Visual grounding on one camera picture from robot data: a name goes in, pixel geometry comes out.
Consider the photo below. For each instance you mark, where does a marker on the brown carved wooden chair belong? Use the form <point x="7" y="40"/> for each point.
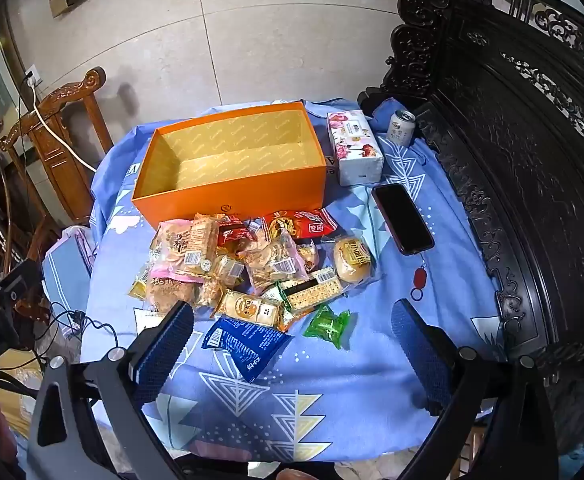
<point x="59" y="155"/>

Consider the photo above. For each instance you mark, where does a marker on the dark carved wooden bench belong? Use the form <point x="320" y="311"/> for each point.
<point x="532" y="170"/>

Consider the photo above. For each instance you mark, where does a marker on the small clear snack packet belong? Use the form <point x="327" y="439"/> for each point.
<point x="308" y="255"/>

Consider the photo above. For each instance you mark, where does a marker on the orange cardboard box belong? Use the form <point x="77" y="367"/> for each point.
<point x="232" y="185"/>

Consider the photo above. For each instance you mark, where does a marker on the yellow cake packet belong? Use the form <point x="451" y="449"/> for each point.
<point x="247" y="307"/>

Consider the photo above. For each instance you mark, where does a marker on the clear biscuit packet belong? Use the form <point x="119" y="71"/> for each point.
<point x="272" y="260"/>

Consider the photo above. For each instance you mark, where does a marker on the black smartphone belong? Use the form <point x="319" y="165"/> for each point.
<point x="402" y="217"/>

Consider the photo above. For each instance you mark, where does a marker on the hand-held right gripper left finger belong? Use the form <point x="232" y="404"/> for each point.
<point x="164" y="355"/>

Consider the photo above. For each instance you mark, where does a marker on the person's right hand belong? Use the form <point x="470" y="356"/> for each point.
<point x="294" y="475"/>

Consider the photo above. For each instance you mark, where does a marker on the round bread bun packet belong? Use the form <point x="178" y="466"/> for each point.
<point x="353" y="259"/>

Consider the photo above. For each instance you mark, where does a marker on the blue snack packet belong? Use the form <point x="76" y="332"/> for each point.
<point x="244" y="344"/>

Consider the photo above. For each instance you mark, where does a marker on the green-ended cracker packet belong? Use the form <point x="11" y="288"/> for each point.
<point x="309" y="294"/>

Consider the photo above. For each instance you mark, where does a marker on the white wall socket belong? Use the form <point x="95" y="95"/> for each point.
<point x="33" y="76"/>

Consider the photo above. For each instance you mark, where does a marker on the pink-edged pastry packet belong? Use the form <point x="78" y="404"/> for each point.
<point x="182" y="245"/>
<point x="169" y="290"/>

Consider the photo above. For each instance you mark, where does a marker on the red key tag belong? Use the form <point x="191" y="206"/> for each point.
<point x="420" y="276"/>

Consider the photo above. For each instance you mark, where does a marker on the clear pastry packet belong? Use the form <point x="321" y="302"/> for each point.
<point x="217" y="280"/>

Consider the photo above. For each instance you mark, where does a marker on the blue flat box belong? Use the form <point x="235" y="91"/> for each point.
<point x="64" y="275"/>

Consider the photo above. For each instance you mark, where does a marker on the small yellow snack packet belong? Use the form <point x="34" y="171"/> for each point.
<point x="139" y="290"/>

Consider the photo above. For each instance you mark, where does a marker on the red black-band snack packet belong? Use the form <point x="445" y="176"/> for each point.
<point x="236" y="237"/>

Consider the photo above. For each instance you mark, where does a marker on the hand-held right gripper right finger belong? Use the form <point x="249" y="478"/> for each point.
<point x="419" y="355"/>

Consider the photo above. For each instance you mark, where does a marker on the green snack packet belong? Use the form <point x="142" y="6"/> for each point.
<point x="328" y="326"/>

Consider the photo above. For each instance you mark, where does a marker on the white drink can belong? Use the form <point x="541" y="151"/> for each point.
<point x="401" y="130"/>

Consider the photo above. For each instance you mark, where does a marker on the curved brown wooden armchair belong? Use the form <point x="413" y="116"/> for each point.
<point x="12" y="220"/>

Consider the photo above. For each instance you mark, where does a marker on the blue printed tablecloth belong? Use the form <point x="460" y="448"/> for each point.
<point x="322" y="390"/>

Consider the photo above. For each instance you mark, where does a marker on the red checkered-edge snack packet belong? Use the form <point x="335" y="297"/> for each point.
<point x="302" y="222"/>

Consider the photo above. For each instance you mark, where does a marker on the floral tissue box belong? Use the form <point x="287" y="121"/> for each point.
<point x="354" y="150"/>

